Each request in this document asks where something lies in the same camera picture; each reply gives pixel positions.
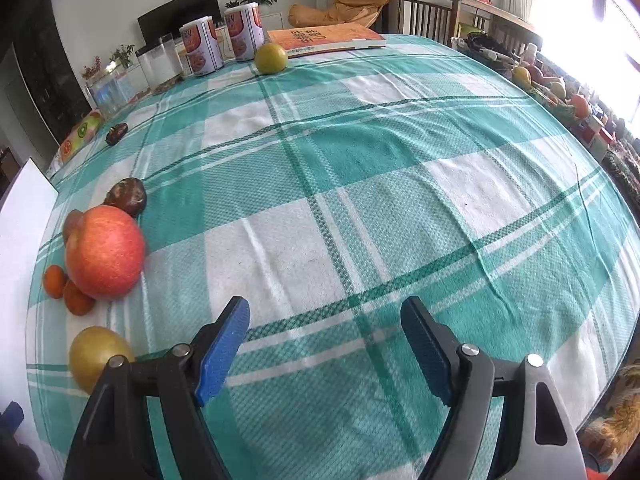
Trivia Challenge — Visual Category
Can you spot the left red white can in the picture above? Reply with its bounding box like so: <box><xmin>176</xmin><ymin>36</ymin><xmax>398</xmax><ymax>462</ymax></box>
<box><xmin>179</xmin><ymin>16</ymin><xmax>224</xmax><ymax>77</ymax></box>

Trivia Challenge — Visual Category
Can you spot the large red apple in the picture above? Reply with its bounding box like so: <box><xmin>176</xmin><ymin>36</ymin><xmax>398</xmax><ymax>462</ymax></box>
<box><xmin>65</xmin><ymin>205</ymin><xmax>145</xmax><ymax>300</ymax></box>

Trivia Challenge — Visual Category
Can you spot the kiwi print packet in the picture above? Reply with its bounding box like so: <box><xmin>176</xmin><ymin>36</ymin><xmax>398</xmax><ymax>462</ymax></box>
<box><xmin>58</xmin><ymin>110</ymin><xmax>104</xmax><ymax>165</ymax></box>

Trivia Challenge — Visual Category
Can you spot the cluttered side table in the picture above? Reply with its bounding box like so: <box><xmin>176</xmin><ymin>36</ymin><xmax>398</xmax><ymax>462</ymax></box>
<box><xmin>449</xmin><ymin>29</ymin><xmax>639</xmax><ymax>211</ymax></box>

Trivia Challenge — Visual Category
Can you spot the orange bean bag chair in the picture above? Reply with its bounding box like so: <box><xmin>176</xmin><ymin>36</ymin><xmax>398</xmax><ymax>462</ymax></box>
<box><xmin>288</xmin><ymin>0</ymin><xmax>390</xmax><ymax>28</ymax></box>

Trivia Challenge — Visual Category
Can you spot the small orange tangerine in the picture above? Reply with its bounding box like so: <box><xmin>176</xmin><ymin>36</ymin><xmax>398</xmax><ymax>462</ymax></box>
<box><xmin>63</xmin><ymin>280</ymin><xmax>96</xmax><ymax>316</ymax></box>
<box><xmin>42</xmin><ymin>264</ymin><xmax>67</xmax><ymax>299</ymax></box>

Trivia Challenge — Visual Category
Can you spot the dark red-brown fruit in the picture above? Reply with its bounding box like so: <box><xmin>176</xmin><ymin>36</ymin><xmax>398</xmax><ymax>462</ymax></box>
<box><xmin>103</xmin><ymin>178</ymin><xmax>148</xmax><ymax>219</ymax></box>

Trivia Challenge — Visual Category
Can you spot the dark bookcase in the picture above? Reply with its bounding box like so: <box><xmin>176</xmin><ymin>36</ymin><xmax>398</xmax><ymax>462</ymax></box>
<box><xmin>13</xmin><ymin>0</ymin><xmax>91</xmax><ymax>143</ymax></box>

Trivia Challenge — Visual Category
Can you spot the brown sweet potato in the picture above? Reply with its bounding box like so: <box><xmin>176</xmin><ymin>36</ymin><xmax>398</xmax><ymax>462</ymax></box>
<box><xmin>62</xmin><ymin>209</ymin><xmax>85</xmax><ymax>243</ymax></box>

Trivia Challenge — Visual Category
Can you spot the white cardboard box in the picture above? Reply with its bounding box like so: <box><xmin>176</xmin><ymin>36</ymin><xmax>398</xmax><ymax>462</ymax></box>
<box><xmin>0</xmin><ymin>159</ymin><xmax>58</xmax><ymax>479</ymax></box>

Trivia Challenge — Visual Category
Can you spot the far dark fruit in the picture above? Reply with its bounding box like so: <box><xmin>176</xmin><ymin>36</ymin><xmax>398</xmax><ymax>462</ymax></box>
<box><xmin>105</xmin><ymin>122</ymin><xmax>128</xmax><ymax>146</ymax></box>

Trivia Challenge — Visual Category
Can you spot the wooden dining chair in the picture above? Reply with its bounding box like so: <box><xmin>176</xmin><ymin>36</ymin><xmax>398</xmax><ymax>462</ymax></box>
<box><xmin>398</xmin><ymin>0</ymin><xmax>461</xmax><ymax>47</ymax></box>

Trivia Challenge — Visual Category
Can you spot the black television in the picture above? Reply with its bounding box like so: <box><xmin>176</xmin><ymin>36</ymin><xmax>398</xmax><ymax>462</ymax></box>
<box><xmin>138</xmin><ymin>0</ymin><xmax>222</xmax><ymax>44</ymax></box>

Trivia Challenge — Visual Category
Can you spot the yellow-green round fruit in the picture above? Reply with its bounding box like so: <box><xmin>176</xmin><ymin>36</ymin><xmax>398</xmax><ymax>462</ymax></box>
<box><xmin>254</xmin><ymin>42</ymin><xmax>288</xmax><ymax>75</ymax></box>

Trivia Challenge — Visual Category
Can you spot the clear jar black lid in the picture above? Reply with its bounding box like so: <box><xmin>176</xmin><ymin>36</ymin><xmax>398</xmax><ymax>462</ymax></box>
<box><xmin>136</xmin><ymin>34</ymin><xmax>183</xmax><ymax>93</ymax></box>

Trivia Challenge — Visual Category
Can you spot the red white can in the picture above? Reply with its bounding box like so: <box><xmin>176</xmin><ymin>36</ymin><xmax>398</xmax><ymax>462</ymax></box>
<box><xmin>179</xmin><ymin>16</ymin><xmax>224</xmax><ymax>77</ymax></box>
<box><xmin>224</xmin><ymin>2</ymin><xmax>265</xmax><ymax>62</ymax></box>

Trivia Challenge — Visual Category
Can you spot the orange book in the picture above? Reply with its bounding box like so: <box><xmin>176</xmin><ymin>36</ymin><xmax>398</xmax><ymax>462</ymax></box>
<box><xmin>268</xmin><ymin>23</ymin><xmax>386</xmax><ymax>58</ymax></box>

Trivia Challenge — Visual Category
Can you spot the yellow pear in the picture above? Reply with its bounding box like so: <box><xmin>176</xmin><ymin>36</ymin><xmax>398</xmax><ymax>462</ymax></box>
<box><xmin>68</xmin><ymin>326</ymin><xmax>134</xmax><ymax>394</ymax></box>

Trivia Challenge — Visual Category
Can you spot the teal white plaid tablecloth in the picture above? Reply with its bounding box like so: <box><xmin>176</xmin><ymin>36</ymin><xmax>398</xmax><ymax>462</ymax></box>
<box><xmin>26</xmin><ymin>36</ymin><xmax>639</xmax><ymax>479</ymax></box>

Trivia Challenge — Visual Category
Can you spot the right red white can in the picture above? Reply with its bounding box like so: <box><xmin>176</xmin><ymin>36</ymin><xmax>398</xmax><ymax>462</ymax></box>
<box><xmin>224</xmin><ymin>2</ymin><xmax>265</xmax><ymax>62</ymax></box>

